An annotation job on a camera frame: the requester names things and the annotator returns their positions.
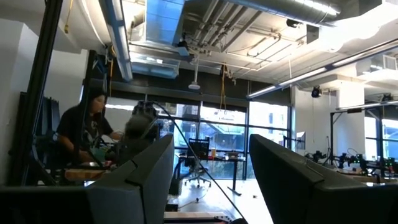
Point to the neighbouring black robot arms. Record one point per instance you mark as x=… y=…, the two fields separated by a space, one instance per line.
x=351 y=160

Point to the black office desk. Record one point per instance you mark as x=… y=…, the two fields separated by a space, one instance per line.
x=230 y=159

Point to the linear ceiling light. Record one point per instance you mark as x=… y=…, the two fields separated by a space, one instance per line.
x=298 y=77
x=363 y=106

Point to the neighbouring black rig frame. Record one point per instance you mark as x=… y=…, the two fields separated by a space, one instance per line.
x=332 y=140

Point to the rectangular ventilation duct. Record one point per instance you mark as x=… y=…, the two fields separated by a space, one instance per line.
x=164 y=21

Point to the ceiling beam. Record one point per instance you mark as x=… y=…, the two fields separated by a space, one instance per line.
x=119 y=40

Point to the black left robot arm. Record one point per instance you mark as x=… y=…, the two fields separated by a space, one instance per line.
x=140 y=127

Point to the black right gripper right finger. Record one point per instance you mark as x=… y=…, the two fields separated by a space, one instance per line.
x=289 y=193

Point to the office chair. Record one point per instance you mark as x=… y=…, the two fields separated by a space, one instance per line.
x=198 y=174

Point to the person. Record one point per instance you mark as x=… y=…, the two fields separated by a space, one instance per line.
x=71 y=127

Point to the white pendant lamp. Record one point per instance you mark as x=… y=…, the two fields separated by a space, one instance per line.
x=194 y=86

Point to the round silver ventilation duct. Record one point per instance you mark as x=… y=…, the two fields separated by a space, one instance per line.
x=280 y=9

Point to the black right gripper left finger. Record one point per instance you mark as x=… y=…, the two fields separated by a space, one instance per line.
x=149 y=186

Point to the black ceiling speaker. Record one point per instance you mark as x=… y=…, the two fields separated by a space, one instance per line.
x=316 y=92

